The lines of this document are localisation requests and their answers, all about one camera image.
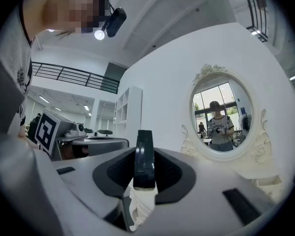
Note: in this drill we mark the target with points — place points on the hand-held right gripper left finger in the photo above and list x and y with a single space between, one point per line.
83 178

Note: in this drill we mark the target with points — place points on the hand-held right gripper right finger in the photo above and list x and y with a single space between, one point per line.
199 200

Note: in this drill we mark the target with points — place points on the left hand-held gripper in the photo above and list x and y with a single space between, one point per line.
48 131

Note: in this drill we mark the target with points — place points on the cream dressing table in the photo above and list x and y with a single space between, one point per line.
142 205

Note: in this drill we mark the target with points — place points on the person's left forearm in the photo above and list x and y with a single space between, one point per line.
24 135

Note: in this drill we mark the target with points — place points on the white cubby shelf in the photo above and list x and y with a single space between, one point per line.
130 112

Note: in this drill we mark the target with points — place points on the black mezzanine railing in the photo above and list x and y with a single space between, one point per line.
76 76

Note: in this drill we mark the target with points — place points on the round ceiling lamp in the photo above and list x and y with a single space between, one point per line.
99 35

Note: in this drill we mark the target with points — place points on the person's grey printed shirt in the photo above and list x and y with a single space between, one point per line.
12 58

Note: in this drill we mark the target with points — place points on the person's head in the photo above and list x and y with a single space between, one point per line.
64 8

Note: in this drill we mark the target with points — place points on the oval mirror white ornate frame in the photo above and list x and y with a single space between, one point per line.
258 122

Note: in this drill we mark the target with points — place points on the black head camera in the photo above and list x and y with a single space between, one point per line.
116 21

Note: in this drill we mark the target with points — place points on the black ceiling rail frame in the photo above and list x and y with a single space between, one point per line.
258 13

